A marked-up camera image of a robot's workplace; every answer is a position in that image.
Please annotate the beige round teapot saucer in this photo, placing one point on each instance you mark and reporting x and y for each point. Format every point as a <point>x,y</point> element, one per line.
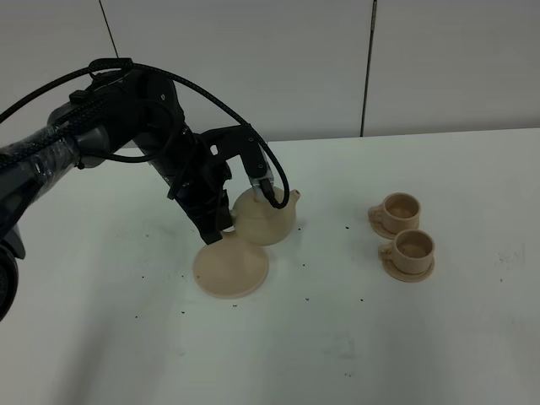
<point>230,268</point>

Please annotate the beige ceramic teapot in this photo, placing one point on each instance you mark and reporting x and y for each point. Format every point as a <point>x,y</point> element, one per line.
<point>258,222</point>

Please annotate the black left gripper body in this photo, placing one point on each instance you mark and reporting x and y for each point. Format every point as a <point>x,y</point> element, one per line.
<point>184,166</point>

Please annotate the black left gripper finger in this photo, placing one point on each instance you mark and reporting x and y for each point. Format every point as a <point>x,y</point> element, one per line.
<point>209,213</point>

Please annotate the far beige teacup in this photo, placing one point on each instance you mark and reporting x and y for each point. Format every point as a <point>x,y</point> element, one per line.
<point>397,212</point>

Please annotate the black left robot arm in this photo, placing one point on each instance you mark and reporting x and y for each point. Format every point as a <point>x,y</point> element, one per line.
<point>125,103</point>

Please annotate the near beige teacup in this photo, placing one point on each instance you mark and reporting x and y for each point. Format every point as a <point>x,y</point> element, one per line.
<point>411,251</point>

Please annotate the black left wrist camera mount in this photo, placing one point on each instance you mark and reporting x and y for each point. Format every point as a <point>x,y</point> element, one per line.
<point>239,141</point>

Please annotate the beige teacup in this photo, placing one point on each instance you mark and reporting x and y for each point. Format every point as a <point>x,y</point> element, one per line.
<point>397,212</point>
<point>411,251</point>

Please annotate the near beige cup saucer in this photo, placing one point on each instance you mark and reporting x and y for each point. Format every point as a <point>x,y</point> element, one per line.
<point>395,273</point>

